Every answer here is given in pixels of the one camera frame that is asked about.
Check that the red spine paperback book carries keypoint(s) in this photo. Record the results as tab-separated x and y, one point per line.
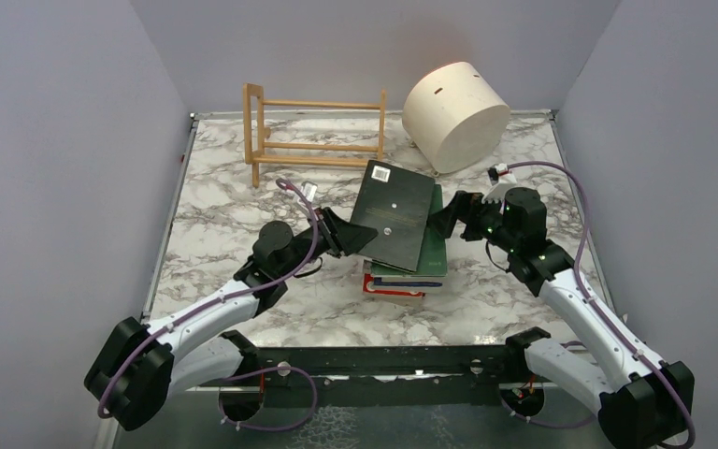
370	289

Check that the wooden dowel rack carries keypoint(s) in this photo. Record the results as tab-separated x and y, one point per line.
260	149

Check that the dark green hardcover book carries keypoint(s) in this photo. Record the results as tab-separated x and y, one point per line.
394	201

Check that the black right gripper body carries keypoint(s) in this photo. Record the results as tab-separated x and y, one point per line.
463	211

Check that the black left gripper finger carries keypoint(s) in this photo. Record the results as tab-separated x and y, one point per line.
352	238
331	220

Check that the blue cover paperback book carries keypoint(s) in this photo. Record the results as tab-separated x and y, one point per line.
386	277

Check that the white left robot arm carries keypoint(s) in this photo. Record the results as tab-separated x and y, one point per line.
141	365

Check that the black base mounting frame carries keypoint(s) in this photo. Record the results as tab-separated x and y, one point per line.
386	376

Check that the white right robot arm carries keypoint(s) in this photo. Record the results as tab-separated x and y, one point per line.
638	398

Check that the cream cylindrical lamp shade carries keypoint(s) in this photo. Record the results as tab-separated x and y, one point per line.
454	117

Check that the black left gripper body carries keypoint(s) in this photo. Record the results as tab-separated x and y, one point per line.
332	231

